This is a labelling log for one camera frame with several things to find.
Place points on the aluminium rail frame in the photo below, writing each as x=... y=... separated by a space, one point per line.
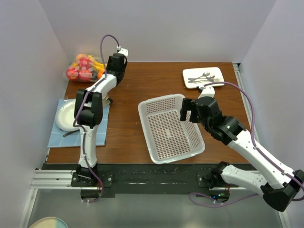
x=52 y=198

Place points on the beige mug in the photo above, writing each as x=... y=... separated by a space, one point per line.
x=106 y=101

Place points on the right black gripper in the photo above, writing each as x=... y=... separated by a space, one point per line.
x=186 y=106

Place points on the white round plate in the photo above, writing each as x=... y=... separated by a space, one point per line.
x=65 y=115

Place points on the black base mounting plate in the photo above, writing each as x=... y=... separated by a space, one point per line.
x=141 y=179

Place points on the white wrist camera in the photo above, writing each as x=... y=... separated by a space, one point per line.
x=121 y=50
x=206 y=91

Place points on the silver spoon on cloth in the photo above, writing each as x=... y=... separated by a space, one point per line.
x=69 y=133

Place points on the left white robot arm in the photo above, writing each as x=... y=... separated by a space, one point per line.
x=88 y=114

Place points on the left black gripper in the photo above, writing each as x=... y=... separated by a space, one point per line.
x=109 y=62

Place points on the silver fork on plate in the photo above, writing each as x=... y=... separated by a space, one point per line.
x=203 y=80

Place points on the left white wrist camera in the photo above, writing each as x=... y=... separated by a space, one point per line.
x=121 y=50

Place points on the clear zip top bag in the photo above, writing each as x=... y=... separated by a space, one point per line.
x=91 y=63

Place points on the pastel round plate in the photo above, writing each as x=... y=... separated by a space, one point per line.
x=49 y=222

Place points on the white plastic basket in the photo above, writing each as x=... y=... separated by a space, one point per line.
x=168 y=138

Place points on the white rectangular plate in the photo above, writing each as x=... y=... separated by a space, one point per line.
x=195 y=72

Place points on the fake red apple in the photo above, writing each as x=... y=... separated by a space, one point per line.
x=72 y=73
x=85 y=75

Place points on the silver spoon on plate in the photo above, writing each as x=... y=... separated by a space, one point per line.
x=202 y=77
x=204 y=74

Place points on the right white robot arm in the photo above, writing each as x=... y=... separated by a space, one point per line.
x=276 y=183

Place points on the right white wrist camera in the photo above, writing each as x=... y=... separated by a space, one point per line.
x=206 y=91

